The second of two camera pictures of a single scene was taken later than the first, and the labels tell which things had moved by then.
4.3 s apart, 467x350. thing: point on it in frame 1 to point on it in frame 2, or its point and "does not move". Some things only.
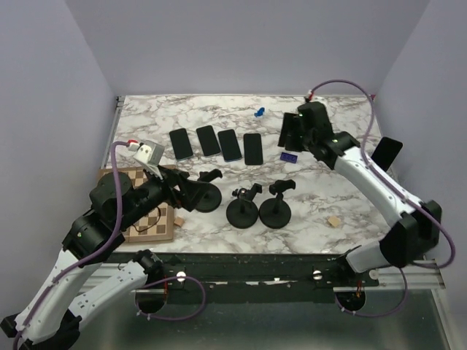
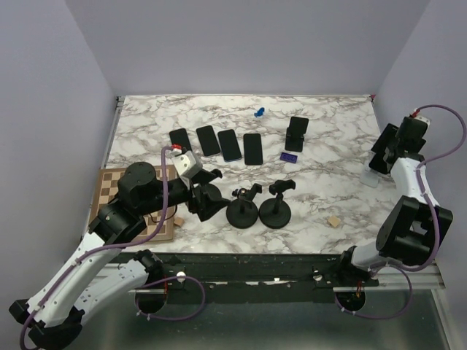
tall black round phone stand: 275,213 does not move
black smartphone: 181,144 does not move
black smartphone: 253,149 does not move
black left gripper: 193,192 to 207,207
